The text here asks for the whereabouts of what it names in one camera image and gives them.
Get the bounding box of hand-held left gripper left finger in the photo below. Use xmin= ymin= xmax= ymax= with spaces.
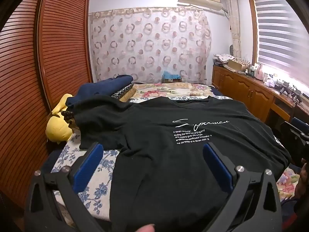
xmin=24 ymin=142 xmax=104 ymax=232

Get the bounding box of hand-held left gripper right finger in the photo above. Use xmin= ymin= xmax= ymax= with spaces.
xmin=203 ymin=142 xmax=283 ymax=232

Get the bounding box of black printed t-shirt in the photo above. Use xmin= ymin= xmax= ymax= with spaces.
xmin=66 ymin=94 xmax=292 ymax=232

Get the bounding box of person's left hand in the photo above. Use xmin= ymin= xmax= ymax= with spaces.
xmin=134 ymin=224 xmax=156 ymax=232

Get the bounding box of blue floral white blanket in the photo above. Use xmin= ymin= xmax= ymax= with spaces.
xmin=51 ymin=96 xmax=233 ymax=223

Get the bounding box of pastel patterned cloth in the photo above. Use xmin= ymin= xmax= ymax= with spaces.
xmin=278 ymin=168 xmax=301 ymax=199

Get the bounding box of yellow plush toy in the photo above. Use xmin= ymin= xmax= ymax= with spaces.
xmin=46 ymin=93 xmax=76 ymax=142

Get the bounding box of wooden cabinet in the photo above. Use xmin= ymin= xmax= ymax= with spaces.
xmin=212 ymin=64 xmax=309 ymax=126

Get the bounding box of navy blue bed sheet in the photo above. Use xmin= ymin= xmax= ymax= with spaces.
xmin=211 ymin=86 xmax=233 ymax=99

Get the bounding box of navy blue folded cloth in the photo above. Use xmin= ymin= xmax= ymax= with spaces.
xmin=66 ymin=75 xmax=134 ymax=107

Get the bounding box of golden patterned cloth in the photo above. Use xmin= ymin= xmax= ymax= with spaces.
xmin=119 ymin=87 xmax=137 ymax=103

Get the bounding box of navy medallion patterned cloth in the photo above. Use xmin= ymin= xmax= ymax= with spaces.
xmin=60 ymin=82 xmax=134 ymax=126

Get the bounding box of cardboard box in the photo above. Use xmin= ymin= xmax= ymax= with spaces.
xmin=228 ymin=58 xmax=250 ymax=72

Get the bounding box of pink floral quilt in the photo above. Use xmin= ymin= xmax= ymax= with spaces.
xmin=132 ymin=82 xmax=213 ymax=99

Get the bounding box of box with blue bag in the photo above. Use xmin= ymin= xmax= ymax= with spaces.
xmin=163 ymin=71 xmax=183 ymax=84

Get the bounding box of striped window blind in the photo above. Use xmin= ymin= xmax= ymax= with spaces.
xmin=253 ymin=0 xmax=309 ymax=83

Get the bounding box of stack of patterned cloth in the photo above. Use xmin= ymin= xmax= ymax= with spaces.
xmin=214 ymin=53 xmax=236 ymax=66

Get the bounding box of wooden louvered wardrobe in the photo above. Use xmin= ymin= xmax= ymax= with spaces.
xmin=0 ymin=0 xmax=93 ymax=213

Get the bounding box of beige lace curtain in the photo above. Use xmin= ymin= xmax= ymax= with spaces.
xmin=224 ymin=0 xmax=242 ymax=58

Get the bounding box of ring patterned curtain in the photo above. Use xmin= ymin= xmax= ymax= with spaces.
xmin=89 ymin=6 xmax=213 ymax=84

